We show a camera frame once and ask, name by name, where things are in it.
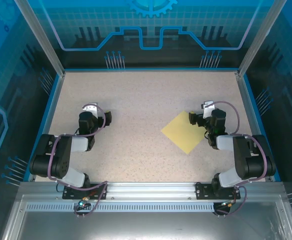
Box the yellow paper sheet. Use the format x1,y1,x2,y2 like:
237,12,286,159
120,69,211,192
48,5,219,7
160,110,210,155

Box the shiny metal sheet panel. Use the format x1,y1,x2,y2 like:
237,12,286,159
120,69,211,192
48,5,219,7
0,194,292,240

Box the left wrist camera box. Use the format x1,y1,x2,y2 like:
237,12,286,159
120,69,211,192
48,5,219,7
82,102,99,118

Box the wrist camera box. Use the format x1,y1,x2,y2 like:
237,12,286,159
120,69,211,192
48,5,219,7
202,100,216,120
82,102,99,118

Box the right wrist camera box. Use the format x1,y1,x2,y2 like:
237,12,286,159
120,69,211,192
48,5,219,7
202,100,216,120

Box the blue aluminium table border frame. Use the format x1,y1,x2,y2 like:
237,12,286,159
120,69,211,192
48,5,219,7
22,66,282,183

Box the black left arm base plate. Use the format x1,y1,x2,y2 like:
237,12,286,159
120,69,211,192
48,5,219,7
62,183,109,200

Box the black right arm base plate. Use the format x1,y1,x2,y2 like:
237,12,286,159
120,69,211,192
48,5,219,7
195,182,242,200

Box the aluminium mounting rail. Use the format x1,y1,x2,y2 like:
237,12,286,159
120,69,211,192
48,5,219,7
18,181,286,201

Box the aluminium enclosure post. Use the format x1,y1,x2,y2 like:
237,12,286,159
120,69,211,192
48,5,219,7
236,0,288,78
13,0,66,77

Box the slotted aluminium cable duct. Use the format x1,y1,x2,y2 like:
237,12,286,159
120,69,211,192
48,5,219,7
25,202,227,213

